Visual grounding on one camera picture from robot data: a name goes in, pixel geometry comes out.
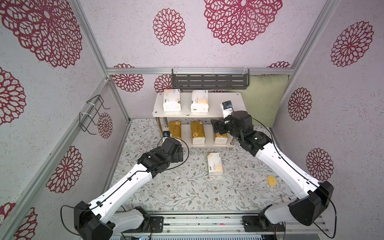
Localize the gold tissue pack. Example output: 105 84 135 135
214 133 228 145
169 121 182 139
191 121 206 146

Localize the white tissue pack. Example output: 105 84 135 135
163 89 181 112
207 152 224 176
191 90 209 113

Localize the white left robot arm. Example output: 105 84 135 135
74 138 183 240

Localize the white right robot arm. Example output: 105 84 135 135
211 111 334 226

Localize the green fabric cushion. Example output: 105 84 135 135
231 75 289 128

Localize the yellow toy lemon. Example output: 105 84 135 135
267 176 278 187

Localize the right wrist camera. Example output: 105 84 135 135
221 101 234 118

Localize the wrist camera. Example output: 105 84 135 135
221 101 234 118
163 131 171 138

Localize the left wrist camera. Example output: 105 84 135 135
163 131 171 138

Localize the grey wall-mounted metal rack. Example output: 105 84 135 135
172 70 250 90

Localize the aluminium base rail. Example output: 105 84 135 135
113 211 330 240

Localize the black wire wall rack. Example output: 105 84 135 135
78 95 111 135

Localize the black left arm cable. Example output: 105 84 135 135
59 136 190 238

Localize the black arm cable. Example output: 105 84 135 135
251 116 338 240
59 136 190 238

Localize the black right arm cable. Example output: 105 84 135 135
251 116 338 240

